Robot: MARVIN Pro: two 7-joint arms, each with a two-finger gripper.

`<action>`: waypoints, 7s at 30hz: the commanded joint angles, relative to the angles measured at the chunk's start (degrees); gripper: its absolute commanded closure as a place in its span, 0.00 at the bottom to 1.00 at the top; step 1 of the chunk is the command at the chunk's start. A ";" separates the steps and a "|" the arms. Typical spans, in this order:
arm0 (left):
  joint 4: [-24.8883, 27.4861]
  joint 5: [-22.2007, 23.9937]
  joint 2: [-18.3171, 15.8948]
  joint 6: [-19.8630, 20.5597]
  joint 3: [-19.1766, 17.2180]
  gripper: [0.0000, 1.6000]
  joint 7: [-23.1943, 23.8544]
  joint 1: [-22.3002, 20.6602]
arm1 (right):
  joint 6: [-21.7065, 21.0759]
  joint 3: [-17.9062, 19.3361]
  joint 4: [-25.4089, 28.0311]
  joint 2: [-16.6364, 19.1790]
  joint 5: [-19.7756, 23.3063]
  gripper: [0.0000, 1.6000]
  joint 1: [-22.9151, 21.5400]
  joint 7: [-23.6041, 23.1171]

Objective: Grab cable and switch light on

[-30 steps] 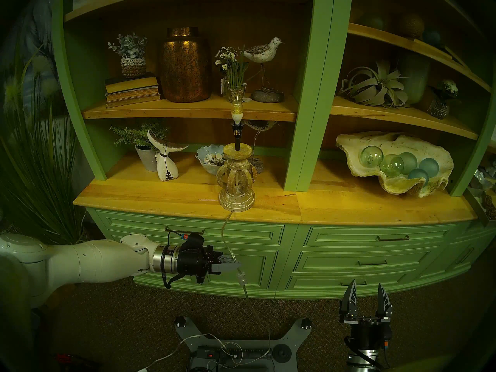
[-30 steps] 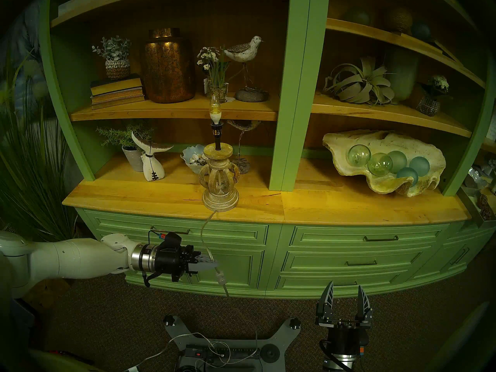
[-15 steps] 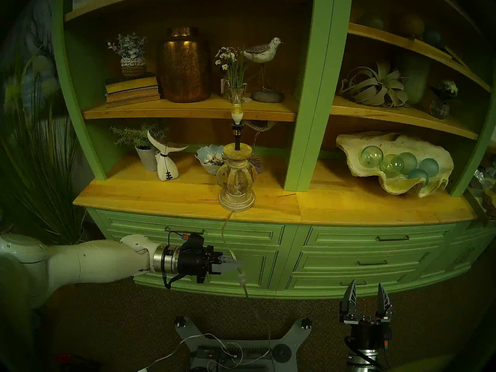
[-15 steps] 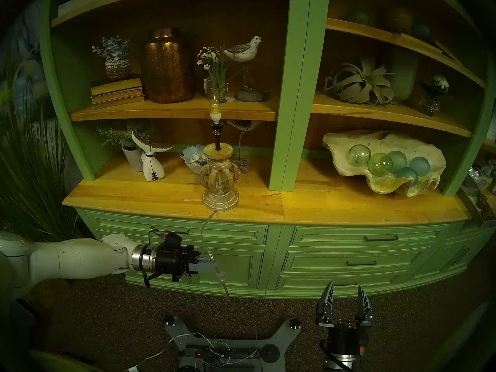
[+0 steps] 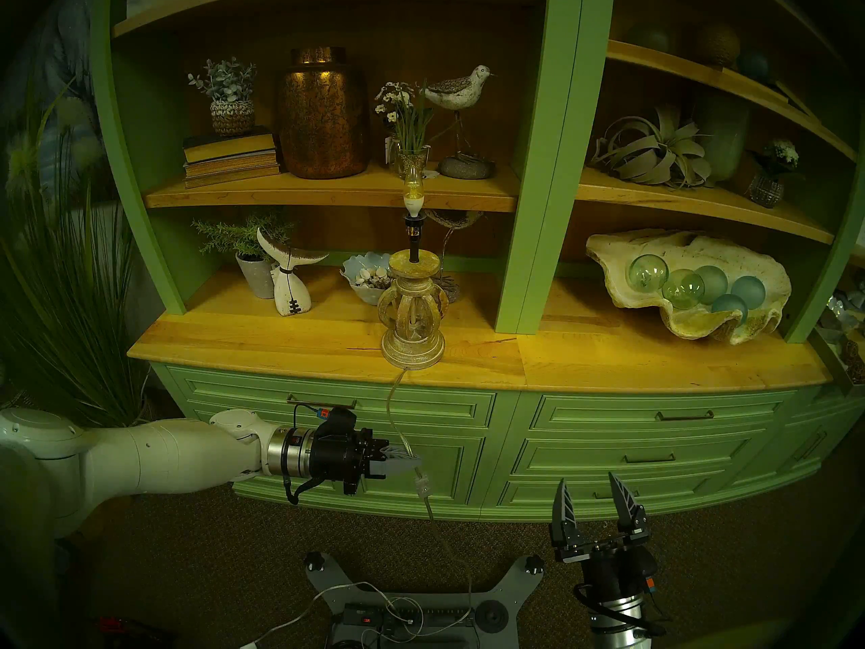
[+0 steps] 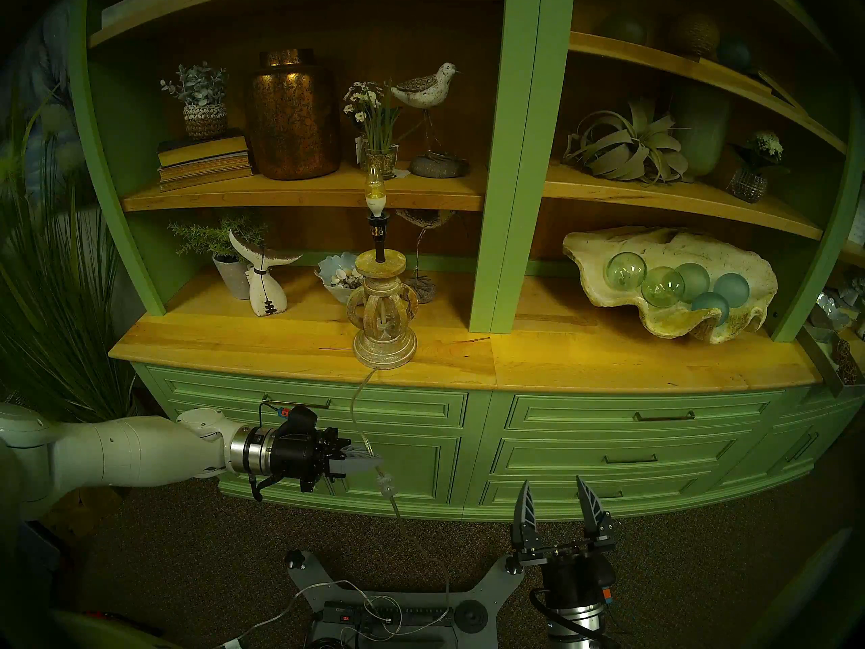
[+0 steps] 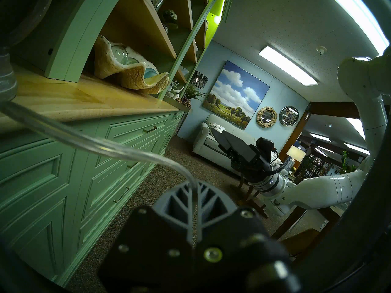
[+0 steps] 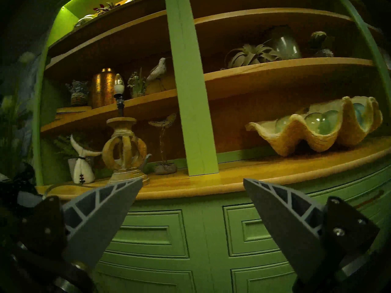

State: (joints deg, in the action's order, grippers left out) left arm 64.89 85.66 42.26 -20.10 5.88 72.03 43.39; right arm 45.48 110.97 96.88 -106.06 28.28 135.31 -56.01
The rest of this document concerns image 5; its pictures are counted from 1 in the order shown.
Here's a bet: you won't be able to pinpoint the green plant in grey pot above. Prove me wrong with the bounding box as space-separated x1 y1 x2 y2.
191 215 295 300

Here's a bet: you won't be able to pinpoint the pale green ceramic vase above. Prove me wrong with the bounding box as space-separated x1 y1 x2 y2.
696 93 752 182

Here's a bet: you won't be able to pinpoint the black power strip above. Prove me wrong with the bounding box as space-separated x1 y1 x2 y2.
341 604 474 631

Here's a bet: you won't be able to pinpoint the plant in woven basket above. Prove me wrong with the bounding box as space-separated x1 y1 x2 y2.
188 58 258 138

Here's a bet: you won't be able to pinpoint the giant clam shell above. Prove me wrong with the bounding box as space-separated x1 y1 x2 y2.
586 229 793 345

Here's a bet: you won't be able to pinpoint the flowers in glass vase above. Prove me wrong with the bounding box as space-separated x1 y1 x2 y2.
374 81 437 182

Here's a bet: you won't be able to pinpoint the candle shaped light bulb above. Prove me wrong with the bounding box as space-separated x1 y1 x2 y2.
403 162 425 216

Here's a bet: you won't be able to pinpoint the clear lamp cable with switch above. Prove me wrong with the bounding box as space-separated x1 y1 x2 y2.
385 367 474 638

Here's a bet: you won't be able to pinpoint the hammered copper vase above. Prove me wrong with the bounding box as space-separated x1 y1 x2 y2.
279 46 370 180

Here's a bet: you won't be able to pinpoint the tall ornamental grass plant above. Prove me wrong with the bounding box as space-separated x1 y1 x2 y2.
0 80 170 429

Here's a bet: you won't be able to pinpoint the small plant in glass pot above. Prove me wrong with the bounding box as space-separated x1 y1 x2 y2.
747 139 800 209

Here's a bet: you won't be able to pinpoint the yellow green glass ball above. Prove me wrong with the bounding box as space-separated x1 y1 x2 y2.
662 269 706 310

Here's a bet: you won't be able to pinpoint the white power cord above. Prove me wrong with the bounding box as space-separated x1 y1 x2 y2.
240 580 433 649

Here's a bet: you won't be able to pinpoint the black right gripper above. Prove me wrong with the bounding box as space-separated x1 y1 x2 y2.
549 472 658 603

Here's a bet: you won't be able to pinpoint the teal glass ball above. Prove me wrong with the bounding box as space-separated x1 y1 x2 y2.
695 265 729 304

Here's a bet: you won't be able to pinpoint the grey air plant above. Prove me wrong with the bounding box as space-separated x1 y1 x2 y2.
591 107 714 189

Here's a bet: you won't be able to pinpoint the white whale tail figurine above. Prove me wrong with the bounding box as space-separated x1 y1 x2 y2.
257 227 329 317

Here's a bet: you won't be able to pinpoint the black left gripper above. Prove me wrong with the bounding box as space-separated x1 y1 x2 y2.
312 417 423 497

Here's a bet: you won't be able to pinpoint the dark green decor ball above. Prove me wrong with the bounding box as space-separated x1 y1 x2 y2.
628 24 671 53

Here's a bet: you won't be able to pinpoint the clear green glass ball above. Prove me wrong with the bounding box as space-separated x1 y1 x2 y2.
626 254 670 293

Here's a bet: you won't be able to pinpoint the old hardcover book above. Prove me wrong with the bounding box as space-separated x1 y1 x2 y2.
184 152 281 177
184 166 283 189
184 134 278 164

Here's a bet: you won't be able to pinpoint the green cabinet with wooden shelves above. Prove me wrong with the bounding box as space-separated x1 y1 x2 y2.
91 0 865 523

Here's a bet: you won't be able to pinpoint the large blue glass ball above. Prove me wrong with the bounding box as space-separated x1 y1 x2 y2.
730 274 768 310

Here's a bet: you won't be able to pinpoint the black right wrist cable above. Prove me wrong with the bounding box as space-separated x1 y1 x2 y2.
573 583 666 638

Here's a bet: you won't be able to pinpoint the carved wooden table lamp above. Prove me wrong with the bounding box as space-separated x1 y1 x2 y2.
377 212 450 371

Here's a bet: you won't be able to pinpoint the brown woven decor ball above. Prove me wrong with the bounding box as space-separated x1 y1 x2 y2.
696 24 742 68

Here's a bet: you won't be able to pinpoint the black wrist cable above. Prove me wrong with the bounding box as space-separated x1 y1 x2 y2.
573 583 666 638
282 403 339 506

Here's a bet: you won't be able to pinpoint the bowl of shells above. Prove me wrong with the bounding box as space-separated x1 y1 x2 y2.
340 252 396 307

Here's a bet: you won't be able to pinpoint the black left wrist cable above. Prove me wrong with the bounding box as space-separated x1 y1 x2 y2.
282 403 339 506

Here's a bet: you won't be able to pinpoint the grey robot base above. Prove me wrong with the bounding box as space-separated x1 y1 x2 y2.
303 552 545 649

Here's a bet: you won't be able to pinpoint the shorebird figurine on stone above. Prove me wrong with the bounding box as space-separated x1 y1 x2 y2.
422 64 497 181

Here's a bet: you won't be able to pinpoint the blue wall painting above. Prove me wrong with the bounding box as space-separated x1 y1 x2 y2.
14 0 109 202

